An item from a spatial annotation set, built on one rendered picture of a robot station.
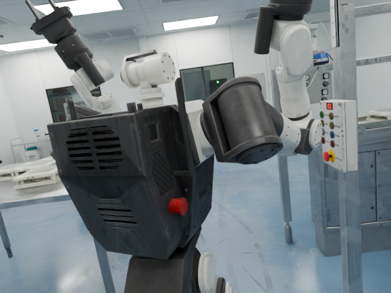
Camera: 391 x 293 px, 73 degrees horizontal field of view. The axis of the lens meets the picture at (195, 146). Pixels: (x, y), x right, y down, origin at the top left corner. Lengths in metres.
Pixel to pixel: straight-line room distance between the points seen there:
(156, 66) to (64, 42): 0.38
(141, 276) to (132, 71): 0.44
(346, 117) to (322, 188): 1.06
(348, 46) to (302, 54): 0.57
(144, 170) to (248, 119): 0.20
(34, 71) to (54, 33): 6.87
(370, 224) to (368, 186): 0.28
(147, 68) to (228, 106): 0.20
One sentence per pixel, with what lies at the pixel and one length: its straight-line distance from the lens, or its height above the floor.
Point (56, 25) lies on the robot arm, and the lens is 0.93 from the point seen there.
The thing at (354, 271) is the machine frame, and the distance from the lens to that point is 1.47.
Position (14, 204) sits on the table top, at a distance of 1.72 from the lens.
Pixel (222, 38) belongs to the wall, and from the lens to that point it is 7.16.
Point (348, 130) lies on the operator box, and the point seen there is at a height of 1.10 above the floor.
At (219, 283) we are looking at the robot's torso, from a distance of 1.03.
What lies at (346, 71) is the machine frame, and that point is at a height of 1.31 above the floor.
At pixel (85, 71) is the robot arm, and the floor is 1.42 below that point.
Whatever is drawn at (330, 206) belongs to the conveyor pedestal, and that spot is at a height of 0.40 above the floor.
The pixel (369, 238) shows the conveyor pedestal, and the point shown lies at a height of 0.11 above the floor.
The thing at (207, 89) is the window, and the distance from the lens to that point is 6.97.
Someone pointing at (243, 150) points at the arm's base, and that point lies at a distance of 0.46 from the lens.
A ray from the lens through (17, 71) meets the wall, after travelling 7.97.
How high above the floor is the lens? 1.30
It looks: 11 degrees down
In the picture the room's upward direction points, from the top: 8 degrees counter-clockwise
